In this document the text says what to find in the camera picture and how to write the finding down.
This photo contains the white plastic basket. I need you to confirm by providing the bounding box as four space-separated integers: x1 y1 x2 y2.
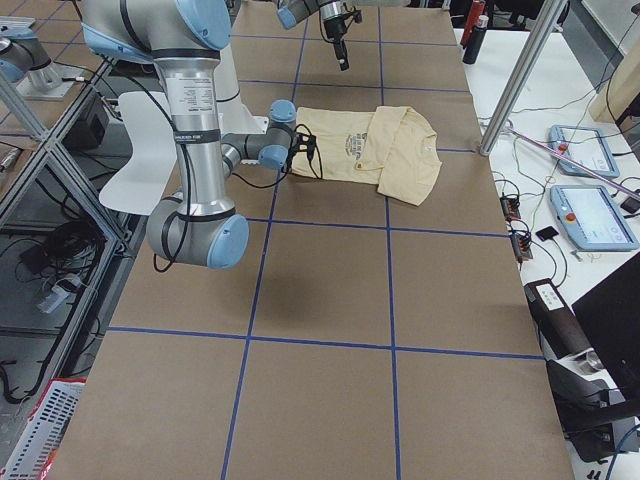
1 378 86 479

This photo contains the far blue teach pendant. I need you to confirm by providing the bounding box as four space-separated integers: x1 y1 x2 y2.
549 124 620 179

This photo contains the black computer monitor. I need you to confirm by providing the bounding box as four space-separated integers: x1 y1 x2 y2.
572 255 639 399

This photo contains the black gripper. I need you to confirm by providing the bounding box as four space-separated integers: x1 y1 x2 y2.
321 14 350 71

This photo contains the blue teach pendant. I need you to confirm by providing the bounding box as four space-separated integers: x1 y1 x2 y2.
549 185 639 252
549 124 620 179

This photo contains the white chair seat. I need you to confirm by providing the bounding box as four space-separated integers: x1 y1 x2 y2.
99 91 177 216

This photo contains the near blue teach pendant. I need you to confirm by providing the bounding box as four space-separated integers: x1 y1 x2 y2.
549 185 639 252

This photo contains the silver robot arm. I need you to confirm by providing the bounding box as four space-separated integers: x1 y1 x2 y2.
82 1 304 269
275 0 360 71

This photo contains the black water bottle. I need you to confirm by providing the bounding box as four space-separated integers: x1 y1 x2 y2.
462 15 489 65

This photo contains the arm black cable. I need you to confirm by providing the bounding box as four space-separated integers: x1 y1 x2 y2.
99 54 325 274

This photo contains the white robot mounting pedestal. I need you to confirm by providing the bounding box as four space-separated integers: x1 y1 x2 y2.
214 45 268 134

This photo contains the red water bottle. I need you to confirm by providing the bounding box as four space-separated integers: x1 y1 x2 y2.
460 0 485 48

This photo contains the cream long-sleeve printed shirt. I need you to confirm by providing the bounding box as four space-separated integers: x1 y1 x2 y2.
292 106 442 206

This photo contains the aluminium frame post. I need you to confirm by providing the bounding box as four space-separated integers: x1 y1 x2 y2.
479 0 567 156

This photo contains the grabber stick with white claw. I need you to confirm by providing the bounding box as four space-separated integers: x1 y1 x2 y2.
504 119 640 199

